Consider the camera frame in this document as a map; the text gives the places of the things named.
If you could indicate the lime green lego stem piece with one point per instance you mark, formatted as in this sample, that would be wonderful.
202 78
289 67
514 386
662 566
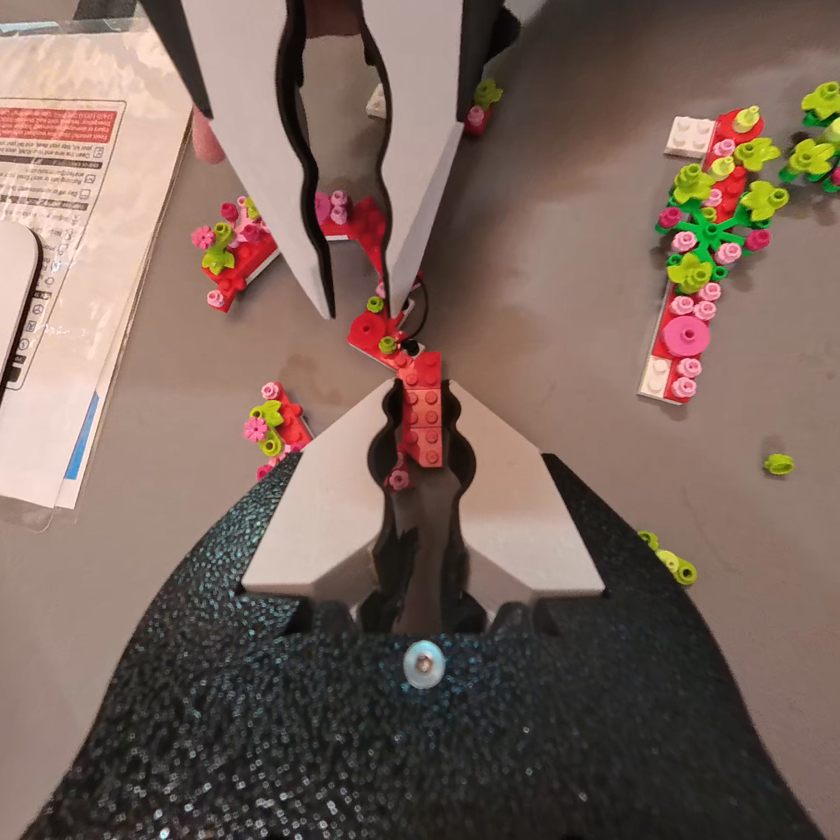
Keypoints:
669 559

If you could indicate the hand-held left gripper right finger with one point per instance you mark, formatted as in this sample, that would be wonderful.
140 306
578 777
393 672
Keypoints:
525 525

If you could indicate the white rounded device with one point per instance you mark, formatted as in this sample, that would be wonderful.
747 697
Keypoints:
13 289

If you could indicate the blue edged white paper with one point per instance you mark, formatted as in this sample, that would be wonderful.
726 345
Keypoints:
82 439

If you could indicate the long red flowered lego strip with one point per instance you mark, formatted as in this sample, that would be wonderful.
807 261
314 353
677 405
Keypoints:
687 334

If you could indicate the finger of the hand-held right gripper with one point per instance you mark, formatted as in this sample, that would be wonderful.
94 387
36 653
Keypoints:
426 131
256 144

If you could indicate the red lego piece lime studs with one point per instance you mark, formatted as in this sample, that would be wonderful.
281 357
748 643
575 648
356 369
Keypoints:
367 329

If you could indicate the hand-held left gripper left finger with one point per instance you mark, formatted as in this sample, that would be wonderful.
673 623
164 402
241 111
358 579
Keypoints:
315 518

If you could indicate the green lego plant cluster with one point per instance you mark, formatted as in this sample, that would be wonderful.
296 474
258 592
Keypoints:
810 157

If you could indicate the red flowered lego segment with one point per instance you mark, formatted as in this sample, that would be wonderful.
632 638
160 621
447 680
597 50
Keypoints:
246 259
484 98
292 420

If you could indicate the small lime green lego piece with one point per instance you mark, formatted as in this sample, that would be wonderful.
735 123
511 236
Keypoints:
779 464

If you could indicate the plastic bag with instructions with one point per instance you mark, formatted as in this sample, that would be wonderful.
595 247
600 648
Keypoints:
98 249

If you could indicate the red lego brick strip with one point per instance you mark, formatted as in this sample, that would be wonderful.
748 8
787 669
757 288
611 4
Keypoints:
423 417

